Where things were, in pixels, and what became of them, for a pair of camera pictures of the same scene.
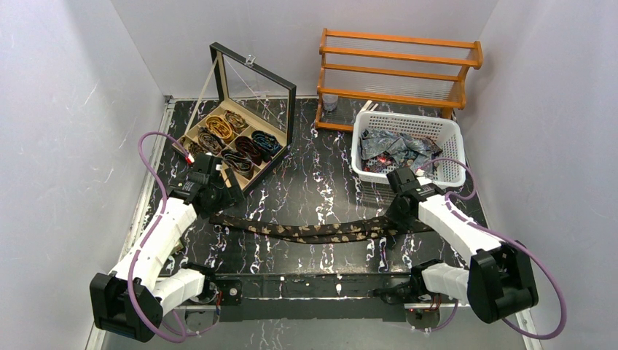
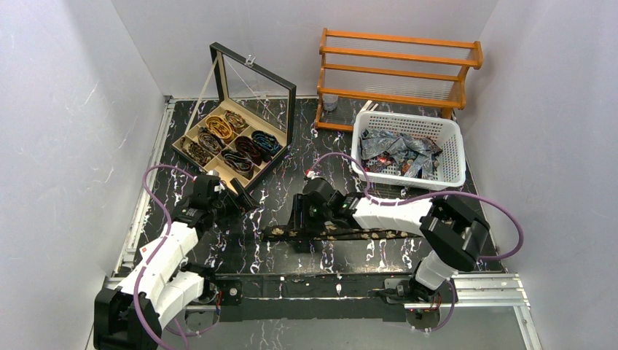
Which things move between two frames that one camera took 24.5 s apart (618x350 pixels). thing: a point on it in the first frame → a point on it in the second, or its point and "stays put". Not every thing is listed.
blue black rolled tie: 267,144 stays put
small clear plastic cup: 330,102 stays put
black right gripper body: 398,212 → 299,218
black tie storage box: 253,122 stays put
